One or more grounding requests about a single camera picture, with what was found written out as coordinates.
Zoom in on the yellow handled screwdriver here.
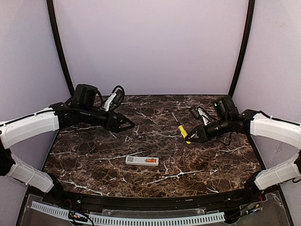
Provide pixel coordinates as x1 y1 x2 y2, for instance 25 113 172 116
171 112 188 139

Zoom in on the white remote control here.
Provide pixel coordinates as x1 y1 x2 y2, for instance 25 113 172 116
126 156 159 166

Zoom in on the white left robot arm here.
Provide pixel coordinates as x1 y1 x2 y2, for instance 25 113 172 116
0 84 135 193

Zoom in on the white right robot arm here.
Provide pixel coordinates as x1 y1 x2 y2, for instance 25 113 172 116
185 96 301 190

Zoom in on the orange battery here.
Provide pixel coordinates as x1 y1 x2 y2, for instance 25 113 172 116
146 158 157 164

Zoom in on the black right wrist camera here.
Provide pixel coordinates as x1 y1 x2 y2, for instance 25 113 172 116
189 107 210 125

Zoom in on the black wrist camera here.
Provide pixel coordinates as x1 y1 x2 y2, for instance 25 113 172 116
103 85 125 112
189 107 210 125

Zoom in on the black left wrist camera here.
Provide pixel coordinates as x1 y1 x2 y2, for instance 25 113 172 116
103 85 125 112

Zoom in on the black front table rail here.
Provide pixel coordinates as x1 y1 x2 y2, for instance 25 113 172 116
42 188 259 214

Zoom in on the white slotted cable duct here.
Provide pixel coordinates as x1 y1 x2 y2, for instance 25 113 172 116
30 201 225 226

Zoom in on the black right frame post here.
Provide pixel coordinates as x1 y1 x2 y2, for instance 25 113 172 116
228 0 255 97

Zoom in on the black frame post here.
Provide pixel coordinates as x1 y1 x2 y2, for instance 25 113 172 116
228 0 255 97
46 0 75 96

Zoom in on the black left frame post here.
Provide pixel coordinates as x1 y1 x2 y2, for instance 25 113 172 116
46 0 75 96

